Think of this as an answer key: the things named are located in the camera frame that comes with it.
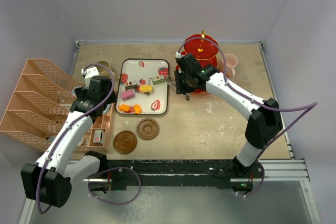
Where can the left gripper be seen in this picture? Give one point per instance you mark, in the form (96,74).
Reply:
(81,92)

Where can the orange fish cake left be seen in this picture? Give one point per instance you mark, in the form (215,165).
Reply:
(124,108)

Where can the brown wooden coaster left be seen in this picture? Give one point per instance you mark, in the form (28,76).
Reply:
(125,142)

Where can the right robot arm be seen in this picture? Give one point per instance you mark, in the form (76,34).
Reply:
(262,116)

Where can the chocolate cake slice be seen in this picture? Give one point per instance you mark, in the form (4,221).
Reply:
(130,85)

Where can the green cake slice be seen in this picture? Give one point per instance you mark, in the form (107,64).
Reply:
(158,80)

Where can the beige ceramic mug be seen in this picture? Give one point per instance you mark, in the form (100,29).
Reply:
(102,69)

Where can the pink cake slice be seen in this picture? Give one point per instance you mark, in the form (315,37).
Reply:
(127,94)

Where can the brown wooden coaster right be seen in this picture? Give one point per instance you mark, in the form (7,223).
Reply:
(147,128)

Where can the orange fish cake right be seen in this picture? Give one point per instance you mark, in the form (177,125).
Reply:
(136,109)

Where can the orange fish cake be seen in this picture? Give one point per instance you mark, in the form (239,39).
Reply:
(136,109)
(124,108)

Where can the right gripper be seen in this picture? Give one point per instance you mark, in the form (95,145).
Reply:
(180,89)

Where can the red three-tier cake stand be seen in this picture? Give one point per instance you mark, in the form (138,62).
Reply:
(204,48)

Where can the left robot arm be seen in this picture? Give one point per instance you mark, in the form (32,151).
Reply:
(50,179)

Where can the white strawberry tray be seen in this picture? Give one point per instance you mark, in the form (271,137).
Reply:
(142,70)

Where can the black base frame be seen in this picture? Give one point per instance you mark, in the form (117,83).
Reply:
(218,173)

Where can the yellow cake slice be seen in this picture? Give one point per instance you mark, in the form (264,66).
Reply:
(145,89)

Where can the metal tongs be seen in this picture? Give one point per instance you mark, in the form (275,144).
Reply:
(172,83)

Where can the small grey box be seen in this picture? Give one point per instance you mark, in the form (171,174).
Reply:
(98,136)

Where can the pink desk organizer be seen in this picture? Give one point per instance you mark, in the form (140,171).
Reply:
(40,104)

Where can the pink mug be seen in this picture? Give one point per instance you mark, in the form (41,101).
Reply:
(230,64)

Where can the brown wooden coaster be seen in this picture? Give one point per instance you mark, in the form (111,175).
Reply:
(125,142)
(147,128)

